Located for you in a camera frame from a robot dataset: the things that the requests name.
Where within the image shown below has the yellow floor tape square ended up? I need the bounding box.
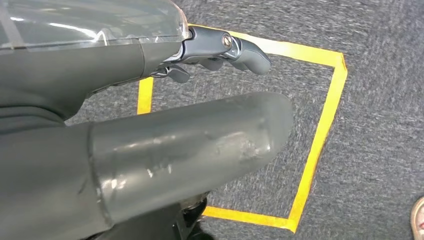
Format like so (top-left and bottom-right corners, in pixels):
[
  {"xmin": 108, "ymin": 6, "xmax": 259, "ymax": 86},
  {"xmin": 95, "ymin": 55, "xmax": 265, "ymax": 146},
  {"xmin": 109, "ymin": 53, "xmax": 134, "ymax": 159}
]
[{"xmin": 136, "ymin": 23, "xmax": 349, "ymax": 234}]

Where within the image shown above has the person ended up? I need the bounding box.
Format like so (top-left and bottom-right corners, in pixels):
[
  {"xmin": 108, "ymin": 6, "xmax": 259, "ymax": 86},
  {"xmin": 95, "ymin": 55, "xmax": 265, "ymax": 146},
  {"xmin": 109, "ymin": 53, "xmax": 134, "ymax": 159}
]
[{"xmin": 410, "ymin": 196, "xmax": 424, "ymax": 240}]

